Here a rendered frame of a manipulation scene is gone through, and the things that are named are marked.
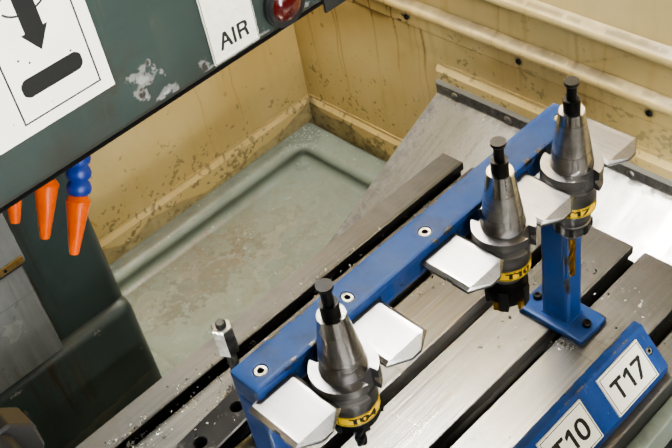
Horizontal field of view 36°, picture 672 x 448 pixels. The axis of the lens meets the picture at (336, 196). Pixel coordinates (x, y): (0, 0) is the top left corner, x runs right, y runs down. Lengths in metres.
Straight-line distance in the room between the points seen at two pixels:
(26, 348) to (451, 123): 0.79
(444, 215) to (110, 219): 1.03
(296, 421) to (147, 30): 0.47
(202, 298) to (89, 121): 1.42
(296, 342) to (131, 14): 0.50
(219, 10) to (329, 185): 1.56
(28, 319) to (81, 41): 0.96
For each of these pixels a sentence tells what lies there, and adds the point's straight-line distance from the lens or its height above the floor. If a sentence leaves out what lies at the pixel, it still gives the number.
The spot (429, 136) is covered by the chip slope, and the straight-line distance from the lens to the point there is 1.76.
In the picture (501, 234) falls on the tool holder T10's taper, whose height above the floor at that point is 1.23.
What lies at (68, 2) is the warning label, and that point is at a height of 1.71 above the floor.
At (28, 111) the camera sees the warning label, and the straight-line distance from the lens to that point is 0.47.
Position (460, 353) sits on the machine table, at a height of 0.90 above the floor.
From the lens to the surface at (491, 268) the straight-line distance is 0.97.
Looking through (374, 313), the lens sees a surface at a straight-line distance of 0.94.
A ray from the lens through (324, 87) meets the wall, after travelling 2.08.
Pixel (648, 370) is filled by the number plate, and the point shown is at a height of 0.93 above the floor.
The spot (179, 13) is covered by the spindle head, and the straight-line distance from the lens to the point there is 0.50.
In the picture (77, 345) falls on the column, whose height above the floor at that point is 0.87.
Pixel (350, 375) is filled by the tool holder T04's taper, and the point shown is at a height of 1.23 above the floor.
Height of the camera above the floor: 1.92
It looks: 41 degrees down
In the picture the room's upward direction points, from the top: 12 degrees counter-clockwise
